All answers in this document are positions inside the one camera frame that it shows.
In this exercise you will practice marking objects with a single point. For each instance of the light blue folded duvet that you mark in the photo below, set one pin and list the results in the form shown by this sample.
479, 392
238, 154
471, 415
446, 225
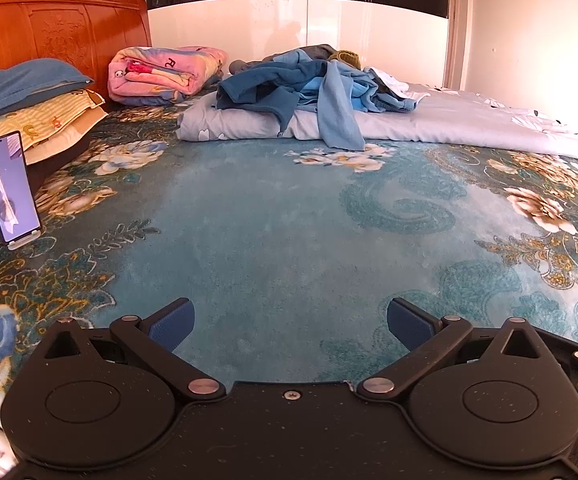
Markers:
442, 116

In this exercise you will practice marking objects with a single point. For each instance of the yellow striped pillow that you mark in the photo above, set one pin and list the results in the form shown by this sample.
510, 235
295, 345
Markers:
38, 122

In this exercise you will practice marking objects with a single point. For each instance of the dark blue fleece jacket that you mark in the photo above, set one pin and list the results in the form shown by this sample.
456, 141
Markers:
270, 88

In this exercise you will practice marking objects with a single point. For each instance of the pink folded cartoon quilt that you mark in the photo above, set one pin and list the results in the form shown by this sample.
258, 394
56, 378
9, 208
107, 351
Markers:
150, 76

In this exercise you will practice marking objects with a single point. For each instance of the light blue garment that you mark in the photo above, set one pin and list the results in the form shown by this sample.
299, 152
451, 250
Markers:
342, 91

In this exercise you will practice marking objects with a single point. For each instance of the blue pillow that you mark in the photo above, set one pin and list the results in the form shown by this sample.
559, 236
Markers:
36, 81

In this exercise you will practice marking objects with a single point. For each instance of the white glossy wardrobe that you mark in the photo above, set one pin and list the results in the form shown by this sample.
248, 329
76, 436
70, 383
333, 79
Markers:
405, 38

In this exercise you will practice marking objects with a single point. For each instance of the beige pillow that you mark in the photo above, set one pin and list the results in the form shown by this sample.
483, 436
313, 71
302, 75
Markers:
61, 140

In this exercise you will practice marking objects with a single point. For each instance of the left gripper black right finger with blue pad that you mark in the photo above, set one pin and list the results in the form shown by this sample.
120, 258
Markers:
432, 343

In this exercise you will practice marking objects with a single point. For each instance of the smartphone on white stand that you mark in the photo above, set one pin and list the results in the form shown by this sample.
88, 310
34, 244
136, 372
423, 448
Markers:
19, 219

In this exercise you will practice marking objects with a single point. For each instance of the teal floral bed blanket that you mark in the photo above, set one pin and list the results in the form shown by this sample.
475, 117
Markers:
289, 251

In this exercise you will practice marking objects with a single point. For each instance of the dark grey garment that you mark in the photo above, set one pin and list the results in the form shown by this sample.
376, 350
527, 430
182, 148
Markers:
306, 53

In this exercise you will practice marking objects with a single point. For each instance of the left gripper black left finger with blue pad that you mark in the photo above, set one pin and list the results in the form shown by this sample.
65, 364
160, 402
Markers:
149, 343

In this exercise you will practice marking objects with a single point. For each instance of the wooden headboard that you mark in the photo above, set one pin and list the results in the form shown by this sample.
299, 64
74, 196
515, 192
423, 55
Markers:
84, 33

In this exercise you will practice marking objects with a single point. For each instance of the mustard yellow garment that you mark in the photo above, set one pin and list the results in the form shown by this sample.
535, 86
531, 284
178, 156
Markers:
347, 57

